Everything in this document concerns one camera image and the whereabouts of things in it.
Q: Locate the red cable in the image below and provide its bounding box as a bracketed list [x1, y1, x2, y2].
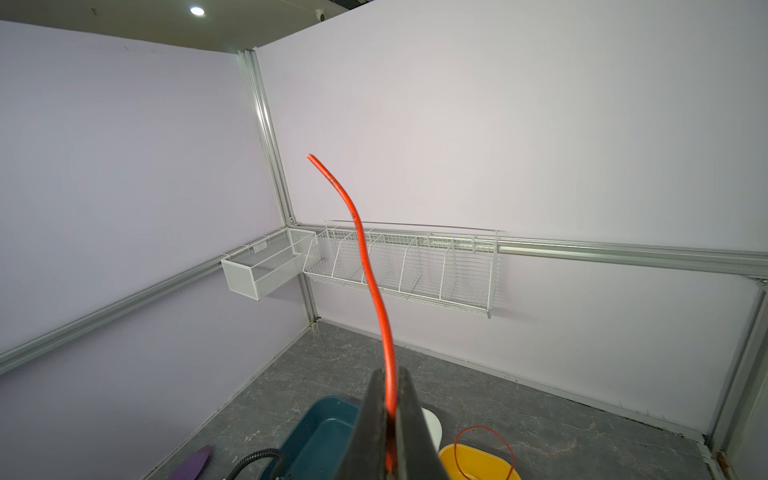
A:
[306, 154, 400, 472]
[452, 425, 518, 480]

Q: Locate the dark teal plastic bin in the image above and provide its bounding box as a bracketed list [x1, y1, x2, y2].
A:
[279, 396, 359, 479]

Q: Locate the purple object at left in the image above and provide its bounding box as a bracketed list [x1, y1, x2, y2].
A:
[167, 445, 213, 480]

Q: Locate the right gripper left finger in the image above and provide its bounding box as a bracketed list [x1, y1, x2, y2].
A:
[334, 369, 389, 480]

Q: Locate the white mesh box basket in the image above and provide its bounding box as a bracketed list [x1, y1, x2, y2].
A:
[221, 228, 316, 301]

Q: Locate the white wire shelf basket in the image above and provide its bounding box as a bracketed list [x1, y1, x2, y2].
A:
[304, 219, 499, 317]

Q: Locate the yellow plastic bin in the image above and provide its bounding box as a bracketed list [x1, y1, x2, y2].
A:
[438, 444, 521, 480]

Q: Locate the white plastic bin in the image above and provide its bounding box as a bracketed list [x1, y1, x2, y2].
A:
[422, 408, 443, 452]

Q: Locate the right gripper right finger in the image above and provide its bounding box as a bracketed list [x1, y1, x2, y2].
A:
[395, 367, 449, 480]

